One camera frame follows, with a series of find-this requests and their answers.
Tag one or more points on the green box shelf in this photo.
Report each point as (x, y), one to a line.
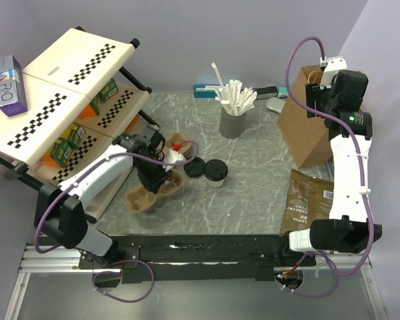
(67, 143)
(109, 90)

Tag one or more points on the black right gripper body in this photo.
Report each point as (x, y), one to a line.
(322, 98)

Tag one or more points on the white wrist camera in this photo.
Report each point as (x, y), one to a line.
(171, 157)
(330, 68)

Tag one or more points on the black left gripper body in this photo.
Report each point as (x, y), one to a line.
(150, 172)

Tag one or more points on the grey straw holder cup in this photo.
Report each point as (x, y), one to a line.
(230, 126)

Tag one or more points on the brown pulp cup carrier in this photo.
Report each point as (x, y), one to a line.
(179, 142)

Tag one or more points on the purple cardboard box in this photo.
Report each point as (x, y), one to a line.
(12, 91)

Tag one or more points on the black rectangular device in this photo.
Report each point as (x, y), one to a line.
(266, 92)

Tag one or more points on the black mounting base rail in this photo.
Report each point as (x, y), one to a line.
(139, 258)

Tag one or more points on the white paper coffee cup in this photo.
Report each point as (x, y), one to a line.
(215, 179)

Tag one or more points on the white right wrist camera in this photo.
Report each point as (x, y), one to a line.
(330, 68)

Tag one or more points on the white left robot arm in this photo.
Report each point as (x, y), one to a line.
(60, 209)

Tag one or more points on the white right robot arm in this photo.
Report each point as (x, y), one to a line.
(348, 229)

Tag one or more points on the beige checkered shelf rack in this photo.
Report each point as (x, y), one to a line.
(59, 84)

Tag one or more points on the black plastic cup lid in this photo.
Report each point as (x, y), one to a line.
(195, 168)

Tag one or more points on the brown paper bag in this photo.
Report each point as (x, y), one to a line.
(306, 138)

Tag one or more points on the green box lower shelf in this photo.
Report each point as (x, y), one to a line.
(67, 143)

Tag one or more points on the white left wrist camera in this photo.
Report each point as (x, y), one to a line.
(171, 157)

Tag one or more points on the teal flat box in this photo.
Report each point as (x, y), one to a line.
(205, 91)

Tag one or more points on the white wrapped straws bundle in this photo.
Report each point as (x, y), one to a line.
(235, 99)

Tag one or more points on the green box upper shelf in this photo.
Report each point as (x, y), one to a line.
(109, 90)

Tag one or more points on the brown coffee bean pouch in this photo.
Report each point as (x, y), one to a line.
(308, 199)

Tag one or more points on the orange box on shelf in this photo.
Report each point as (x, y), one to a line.
(92, 109)

